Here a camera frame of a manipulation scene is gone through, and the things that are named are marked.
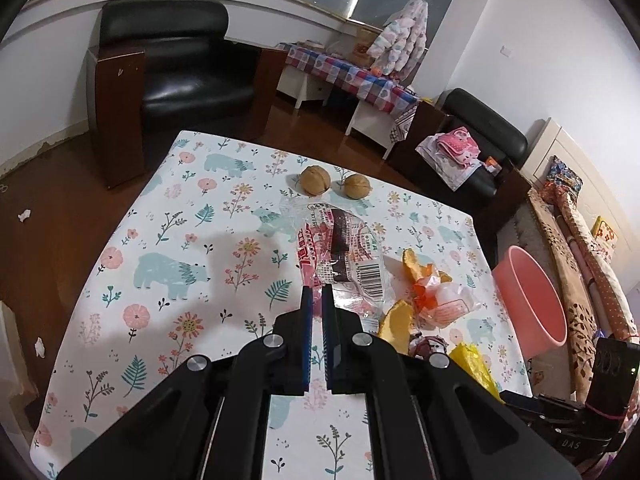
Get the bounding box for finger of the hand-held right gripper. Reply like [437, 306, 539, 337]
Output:
[499, 389, 548, 415]

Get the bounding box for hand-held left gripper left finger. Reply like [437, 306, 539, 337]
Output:
[57, 285, 316, 480]

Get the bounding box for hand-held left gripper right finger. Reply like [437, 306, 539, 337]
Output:
[320, 284, 583, 480]

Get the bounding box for clear pink printed wrapper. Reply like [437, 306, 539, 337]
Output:
[279, 195, 389, 333]

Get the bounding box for pink plastic bucket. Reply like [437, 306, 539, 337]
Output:
[491, 246, 568, 361]

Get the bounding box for yellow plastic bag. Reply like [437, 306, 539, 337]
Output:
[448, 342, 501, 402]

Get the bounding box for orange peel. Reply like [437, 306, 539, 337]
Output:
[402, 249, 437, 287]
[377, 300, 416, 352]

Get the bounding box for small round dark wrapper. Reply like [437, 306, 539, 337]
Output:
[409, 335, 449, 362]

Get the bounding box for brown leaf bed cover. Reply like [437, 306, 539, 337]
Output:
[500, 187, 640, 463]

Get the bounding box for clear orange plastic wrapper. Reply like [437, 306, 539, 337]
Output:
[412, 270, 476, 332]

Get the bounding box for orange dotted blanket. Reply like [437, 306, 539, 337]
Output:
[582, 237, 640, 338]

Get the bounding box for walnut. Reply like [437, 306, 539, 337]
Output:
[300, 165, 331, 197]
[344, 174, 374, 201]

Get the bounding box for floral bear tablecloth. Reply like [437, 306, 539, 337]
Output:
[31, 130, 534, 480]

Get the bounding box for yellow patterned cushion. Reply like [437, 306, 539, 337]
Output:
[592, 216, 621, 252]

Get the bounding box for white printed cloth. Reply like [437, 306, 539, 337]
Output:
[416, 135, 486, 192]

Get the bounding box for white low table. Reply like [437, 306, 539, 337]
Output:
[276, 66, 402, 161]

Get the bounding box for colourful printed pillow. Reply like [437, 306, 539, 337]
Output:
[545, 156, 585, 206]

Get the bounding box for pink folded clothes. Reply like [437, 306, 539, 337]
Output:
[434, 128, 479, 169]

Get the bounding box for white bed headboard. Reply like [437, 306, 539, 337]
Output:
[520, 117, 640, 272]

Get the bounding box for checkered tablecloth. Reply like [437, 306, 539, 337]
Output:
[285, 42, 421, 144]

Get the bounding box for black leather armchair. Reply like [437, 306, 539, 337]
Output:
[387, 87, 532, 221]
[86, 0, 289, 191]

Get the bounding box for pink white puffer jacket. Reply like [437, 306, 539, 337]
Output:
[369, 0, 430, 81]

